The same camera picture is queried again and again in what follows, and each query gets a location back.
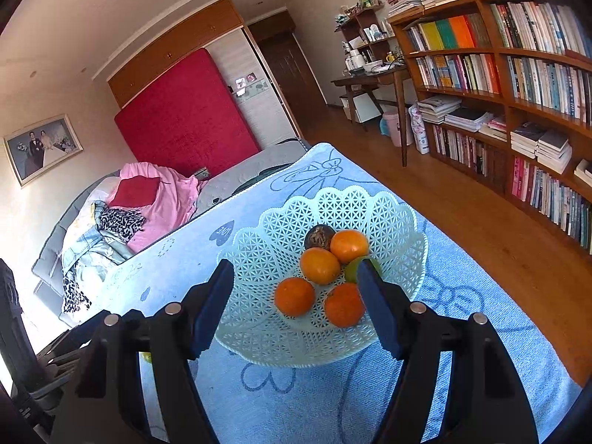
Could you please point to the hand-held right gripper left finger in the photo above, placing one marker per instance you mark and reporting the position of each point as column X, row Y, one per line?
column 210, row 314

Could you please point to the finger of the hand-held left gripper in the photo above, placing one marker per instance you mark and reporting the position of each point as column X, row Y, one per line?
column 64, row 354

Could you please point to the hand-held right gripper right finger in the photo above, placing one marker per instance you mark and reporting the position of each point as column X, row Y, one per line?
column 377, row 310

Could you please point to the orange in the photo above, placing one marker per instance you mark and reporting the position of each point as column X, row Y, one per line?
column 320, row 266
column 343, row 305
column 349, row 246
column 294, row 297

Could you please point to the large green tomato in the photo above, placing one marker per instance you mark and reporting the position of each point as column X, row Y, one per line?
column 352, row 272

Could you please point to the dark brown round fruit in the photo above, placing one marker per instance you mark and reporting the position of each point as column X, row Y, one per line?
column 319, row 237

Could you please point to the light blue lattice basket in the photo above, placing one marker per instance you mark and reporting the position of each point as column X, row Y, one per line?
column 277, row 222

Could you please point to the leopard print cloth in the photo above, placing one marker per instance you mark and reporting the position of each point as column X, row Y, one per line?
column 120, row 222
column 74, row 293

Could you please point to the light blue printed blanket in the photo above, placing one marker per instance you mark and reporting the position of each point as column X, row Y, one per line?
column 462, row 310

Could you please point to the pale blue quilt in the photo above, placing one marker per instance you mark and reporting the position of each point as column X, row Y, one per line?
column 88, row 245

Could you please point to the pink cloth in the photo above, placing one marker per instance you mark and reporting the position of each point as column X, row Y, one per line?
column 171, row 194

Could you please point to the red pillow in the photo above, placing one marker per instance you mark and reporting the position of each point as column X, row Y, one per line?
column 134, row 192

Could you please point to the grey bed mattress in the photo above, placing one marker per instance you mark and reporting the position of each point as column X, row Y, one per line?
column 259, row 171

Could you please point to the white patterned bag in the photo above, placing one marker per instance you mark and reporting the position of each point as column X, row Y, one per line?
column 418, row 132

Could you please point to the pink trash bin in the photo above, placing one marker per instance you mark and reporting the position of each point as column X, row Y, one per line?
column 393, row 127

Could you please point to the red mattress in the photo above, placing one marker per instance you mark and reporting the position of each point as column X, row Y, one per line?
column 185, row 115

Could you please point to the white storage box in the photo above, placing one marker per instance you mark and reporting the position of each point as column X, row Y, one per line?
column 365, row 106

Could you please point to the wooden desk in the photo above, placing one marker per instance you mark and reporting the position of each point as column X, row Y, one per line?
column 370, row 78

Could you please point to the wooden bookcase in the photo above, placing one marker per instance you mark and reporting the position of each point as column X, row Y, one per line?
column 504, row 115

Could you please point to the dark brown door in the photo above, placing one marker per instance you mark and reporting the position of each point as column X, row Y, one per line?
column 291, row 74

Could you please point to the wooden wardrobe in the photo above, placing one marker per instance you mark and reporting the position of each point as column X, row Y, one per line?
column 175, row 37

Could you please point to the wooden desk shelf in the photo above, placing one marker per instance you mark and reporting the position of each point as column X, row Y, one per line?
column 365, row 21

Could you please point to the rows of shelved books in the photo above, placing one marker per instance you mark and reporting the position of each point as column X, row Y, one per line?
column 532, row 27

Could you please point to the framed wall photo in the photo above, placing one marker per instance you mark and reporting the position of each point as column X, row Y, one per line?
column 44, row 148

